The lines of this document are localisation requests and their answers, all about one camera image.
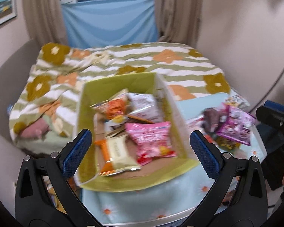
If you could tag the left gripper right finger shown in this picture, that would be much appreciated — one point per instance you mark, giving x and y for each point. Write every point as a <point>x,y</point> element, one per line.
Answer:
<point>238,196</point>

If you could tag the purple snack bag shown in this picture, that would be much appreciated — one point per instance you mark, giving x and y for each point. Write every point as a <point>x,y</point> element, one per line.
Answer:
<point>237,126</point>

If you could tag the grey upholstered headboard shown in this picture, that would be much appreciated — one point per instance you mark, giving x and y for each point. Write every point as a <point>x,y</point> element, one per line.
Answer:
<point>13,77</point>

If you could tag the white purple snack packet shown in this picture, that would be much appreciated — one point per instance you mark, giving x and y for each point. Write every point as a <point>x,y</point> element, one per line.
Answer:
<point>144,108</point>

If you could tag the dark purple snack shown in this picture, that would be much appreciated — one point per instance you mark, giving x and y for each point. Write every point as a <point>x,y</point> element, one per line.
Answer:
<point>213,119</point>

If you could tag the pink strawberry snack bag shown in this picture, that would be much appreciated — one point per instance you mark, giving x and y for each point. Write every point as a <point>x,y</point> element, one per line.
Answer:
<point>152,141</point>

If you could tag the light blue window cloth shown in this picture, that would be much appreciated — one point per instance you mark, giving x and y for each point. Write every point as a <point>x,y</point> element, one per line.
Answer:
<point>103,23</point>

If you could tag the beige curtain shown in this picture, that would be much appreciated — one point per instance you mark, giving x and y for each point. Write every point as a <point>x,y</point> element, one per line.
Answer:
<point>44,21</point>
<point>178,21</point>

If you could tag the beige right curtain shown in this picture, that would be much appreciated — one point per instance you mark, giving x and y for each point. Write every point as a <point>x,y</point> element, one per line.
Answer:
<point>178,21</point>

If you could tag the beige left curtain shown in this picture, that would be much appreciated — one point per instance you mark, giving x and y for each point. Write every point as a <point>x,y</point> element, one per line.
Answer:
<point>44,21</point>

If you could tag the pink pillow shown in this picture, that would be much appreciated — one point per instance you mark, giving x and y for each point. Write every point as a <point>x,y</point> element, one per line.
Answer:
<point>36,130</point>

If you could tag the cream orange snack packet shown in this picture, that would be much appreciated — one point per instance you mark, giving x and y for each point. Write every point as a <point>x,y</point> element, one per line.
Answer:
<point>116,156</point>

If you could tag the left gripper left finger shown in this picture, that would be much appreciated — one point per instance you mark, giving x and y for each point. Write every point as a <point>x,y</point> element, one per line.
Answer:
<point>43,194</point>

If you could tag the daisy print blue tablecloth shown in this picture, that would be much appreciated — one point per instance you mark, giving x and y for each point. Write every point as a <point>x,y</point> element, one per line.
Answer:
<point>172,200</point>

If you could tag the green cardboard storage box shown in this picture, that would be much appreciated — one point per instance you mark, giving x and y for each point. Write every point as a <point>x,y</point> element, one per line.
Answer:
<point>156,172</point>

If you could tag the floral striped bed blanket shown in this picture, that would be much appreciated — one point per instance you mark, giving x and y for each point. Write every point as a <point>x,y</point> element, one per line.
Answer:
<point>55,80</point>

